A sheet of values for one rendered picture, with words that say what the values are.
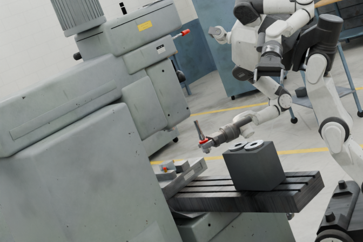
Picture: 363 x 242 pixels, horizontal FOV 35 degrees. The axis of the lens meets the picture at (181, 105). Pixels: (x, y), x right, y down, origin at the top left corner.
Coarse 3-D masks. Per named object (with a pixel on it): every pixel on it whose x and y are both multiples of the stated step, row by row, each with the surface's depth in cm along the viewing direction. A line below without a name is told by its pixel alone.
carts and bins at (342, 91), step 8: (344, 56) 593; (344, 64) 594; (304, 72) 587; (304, 80) 588; (304, 88) 648; (336, 88) 632; (344, 88) 620; (352, 88) 599; (296, 96) 664; (304, 96) 648; (304, 104) 618; (360, 112) 605; (296, 120) 673
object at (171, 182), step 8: (192, 160) 313; (200, 160) 310; (192, 168) 305; (200, 168) 310; (160, 176) 299; (168, 176) 295; (176, 176) 296; (184, 176) 300; (192, 176) 304; (160, 184) 294; (168, 184) 291; (176, 184) 295; (184, 184) 299; (168, 192) 290; (176, 192) 294
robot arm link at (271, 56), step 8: (264, 48) 244; (272, 48) 241; (280, 48) 243; (264, 56) 243; (272, 56) 240; (280, 56) 241; (256, 64) 240; (264, 64) 237; (272, 64) 237; (280, 64) 236; (264, 72) 239; (272, 72) 239; (280, 72) 238
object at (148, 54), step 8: (160, 40) 275; (168, 40) 278; (144, 48) 267; (152, 48) 271; (160, 48) 274; (168, 48) 277; (128, 56) 260; (136, 56) 263; (144, 56) 266; (152, 56) 270; (160, 56) 273; (168, 56) 278; (128, 64) 259; (136, 64) 263; (144, 64) 266; (152, 64) 271
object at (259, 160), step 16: (240, 144) 265; (256, 144) 254; (272, 144) 254; (224, 160) 265; (240, 160) 257; (256, 160) 250; (272, 160) 253; (240, 176) 261; (256, 176) 254; (272, 176) 253
